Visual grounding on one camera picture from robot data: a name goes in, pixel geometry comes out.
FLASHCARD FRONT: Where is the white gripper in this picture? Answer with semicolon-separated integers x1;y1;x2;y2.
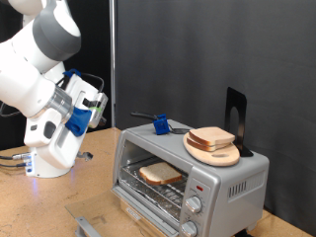
35;74;108;171

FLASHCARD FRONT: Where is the black spatula with blue block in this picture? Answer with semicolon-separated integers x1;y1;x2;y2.
130;111;192;135

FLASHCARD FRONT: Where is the white bread slice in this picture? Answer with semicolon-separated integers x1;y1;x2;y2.
138;161;183;186
188;126;237;147
186;136;232;153

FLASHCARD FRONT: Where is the glass oven door with handle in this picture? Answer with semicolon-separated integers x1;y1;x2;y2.
64;188;181;237

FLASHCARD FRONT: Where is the silver oven knob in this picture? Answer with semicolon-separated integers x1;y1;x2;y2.
185;196;203;214
180;220;198;237

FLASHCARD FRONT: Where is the wooden crate under oven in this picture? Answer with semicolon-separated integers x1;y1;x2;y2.
119;198;169;237

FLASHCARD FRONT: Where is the silver toaster oven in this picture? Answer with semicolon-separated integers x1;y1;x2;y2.
112;118;271;237

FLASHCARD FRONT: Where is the vertical metal pole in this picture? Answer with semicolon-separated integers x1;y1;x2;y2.
109;0;117;128

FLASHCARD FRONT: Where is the aluminium foil sheet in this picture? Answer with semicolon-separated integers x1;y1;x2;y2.
119;177;183;220

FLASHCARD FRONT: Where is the black curtain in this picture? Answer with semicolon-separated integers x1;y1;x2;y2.
0;0;115;151

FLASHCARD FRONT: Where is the oval wooden cutting board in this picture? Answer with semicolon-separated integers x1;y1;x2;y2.
182;135;241;168

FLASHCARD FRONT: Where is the grey backdrop cloth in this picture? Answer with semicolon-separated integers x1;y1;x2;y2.
115;0;316;236

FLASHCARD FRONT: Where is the black metal bookend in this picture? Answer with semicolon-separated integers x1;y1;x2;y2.
224;86;255;158

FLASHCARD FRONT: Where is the cable with silver connector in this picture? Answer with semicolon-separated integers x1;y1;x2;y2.
0;151;33;162

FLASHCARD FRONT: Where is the black base cable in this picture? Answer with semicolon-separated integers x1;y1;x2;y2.
0;161;28;169

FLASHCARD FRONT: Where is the wire oven rack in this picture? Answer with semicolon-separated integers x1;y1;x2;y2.
119;155;190;221

